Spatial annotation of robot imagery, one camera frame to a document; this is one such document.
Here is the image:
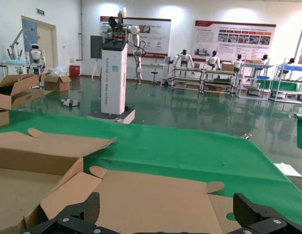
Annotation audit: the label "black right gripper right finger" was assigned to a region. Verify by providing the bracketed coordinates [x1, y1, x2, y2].
[232, 192, 302, 234]

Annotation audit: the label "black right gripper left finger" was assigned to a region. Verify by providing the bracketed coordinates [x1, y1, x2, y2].
[19, 192, 106, 234]

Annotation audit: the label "open brown cardboard box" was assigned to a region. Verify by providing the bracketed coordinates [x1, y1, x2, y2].
[0, 128, 117, 234]
[18, 165, 243, 234]

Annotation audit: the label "open stacked cardboard box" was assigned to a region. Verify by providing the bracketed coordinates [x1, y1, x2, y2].
[0, 108, 10, 128]

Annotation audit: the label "open cardboard floor box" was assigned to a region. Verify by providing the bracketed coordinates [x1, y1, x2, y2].
[39, 72, 72, 92]

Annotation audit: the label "tilted stacked cardboard box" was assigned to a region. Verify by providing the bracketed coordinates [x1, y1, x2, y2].
[0, 74, 54, 110]

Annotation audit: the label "cardboard box on rack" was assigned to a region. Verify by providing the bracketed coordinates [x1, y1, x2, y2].
[221, 62, 236, 72]

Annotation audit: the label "white paper sheets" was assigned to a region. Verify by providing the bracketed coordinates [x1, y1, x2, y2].
[273, 162, 302, 178]

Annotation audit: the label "green table cloth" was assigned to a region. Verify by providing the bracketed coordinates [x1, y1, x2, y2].
[0, 109, 302, 234]

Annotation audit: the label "small device on floor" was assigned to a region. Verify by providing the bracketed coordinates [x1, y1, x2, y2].
[59, 98, 81, 108]

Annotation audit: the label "white shelf rack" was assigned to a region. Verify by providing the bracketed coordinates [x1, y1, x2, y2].
[269, 58, 302, 104]
[237, 58, 276, 99]

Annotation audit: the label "red bin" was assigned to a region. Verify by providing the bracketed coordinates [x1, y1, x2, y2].
[69, 64, 81, 78]

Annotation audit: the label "clear plastic bags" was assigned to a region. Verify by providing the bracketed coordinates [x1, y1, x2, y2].
[46, 66, 68, 78]

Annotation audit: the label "black round stool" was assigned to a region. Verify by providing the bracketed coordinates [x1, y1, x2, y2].
[150, 68, 159, 85]

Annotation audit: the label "white floor machine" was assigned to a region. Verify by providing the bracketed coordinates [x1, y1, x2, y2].
[162, 56, 174, 86]

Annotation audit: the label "dark screen on white stand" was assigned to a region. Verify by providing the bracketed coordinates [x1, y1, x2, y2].
[90, 35, 103, 80]

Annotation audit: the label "small white round-head robot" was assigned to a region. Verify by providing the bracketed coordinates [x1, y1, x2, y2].
[25, 43, 47, 74]

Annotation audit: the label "blue plastic sheet pile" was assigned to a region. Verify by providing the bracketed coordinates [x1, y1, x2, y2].
[1, 59, 26, 66]

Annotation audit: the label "wide red framed display board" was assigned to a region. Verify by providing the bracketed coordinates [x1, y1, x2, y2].
[194, 20, 277, 63]

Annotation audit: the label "pipe frame rack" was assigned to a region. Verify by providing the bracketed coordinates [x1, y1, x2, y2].
[171, 64, 204, 93]
[202, 68, 236, 95]

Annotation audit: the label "metal pipe frame workbench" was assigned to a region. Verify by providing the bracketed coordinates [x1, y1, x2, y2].
[0, 62, 46, 82]

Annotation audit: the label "beige door with frame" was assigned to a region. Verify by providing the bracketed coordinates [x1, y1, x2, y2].
[21, 16, 57, 72]

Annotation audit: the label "grey wall pipe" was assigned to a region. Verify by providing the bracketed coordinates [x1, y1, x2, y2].
[76, 0, 84, 61]

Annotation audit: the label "red framed wall display board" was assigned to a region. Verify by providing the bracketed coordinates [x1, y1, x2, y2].
[99, 16, 171, 59]

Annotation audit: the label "white crane frame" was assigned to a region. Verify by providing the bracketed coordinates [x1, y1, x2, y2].
[6, 27, 36, 60]

